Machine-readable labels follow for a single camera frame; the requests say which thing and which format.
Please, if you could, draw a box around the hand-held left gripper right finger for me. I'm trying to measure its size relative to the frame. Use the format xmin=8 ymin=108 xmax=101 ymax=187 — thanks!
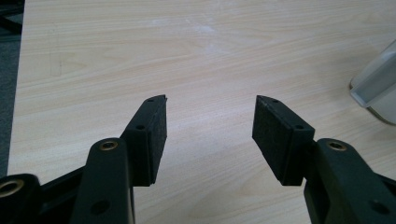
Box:
xmin=251 ymin=94 xmax=316 ymax=187

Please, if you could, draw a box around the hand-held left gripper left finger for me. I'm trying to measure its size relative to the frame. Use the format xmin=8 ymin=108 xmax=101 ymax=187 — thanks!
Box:
xmin=120 ymin=94 xmax=168 ymax=188

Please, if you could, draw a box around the clear pitcher with grey handle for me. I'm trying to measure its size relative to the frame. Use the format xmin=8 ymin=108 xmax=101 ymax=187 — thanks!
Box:
xmin=348 ymin=38 xmax=396 ymax=127

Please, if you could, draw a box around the black metal stand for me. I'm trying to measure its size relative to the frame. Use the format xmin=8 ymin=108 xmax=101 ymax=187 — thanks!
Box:
xmin=0 ymin=0 xmax=26 ymax=35

